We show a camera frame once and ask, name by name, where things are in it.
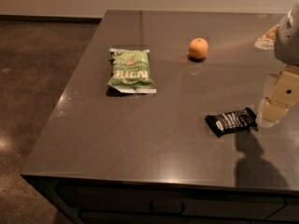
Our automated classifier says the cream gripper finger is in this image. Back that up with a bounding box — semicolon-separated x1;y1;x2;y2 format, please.
258;98;289;123
269;70;299;107

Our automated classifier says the black rxbar chocolate bar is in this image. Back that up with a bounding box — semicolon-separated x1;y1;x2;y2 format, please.
205;107;258;137

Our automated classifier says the green jalapeno chip bag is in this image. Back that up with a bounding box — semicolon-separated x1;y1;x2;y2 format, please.
107;48;157;94

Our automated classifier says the white snack package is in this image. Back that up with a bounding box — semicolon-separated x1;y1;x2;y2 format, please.
254;24;279;50

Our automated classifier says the orange fruit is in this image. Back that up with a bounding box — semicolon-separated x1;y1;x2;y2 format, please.
189;37;208;59

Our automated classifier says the dark counter drawer front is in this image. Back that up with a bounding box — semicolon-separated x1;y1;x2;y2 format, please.
57;184;284;221

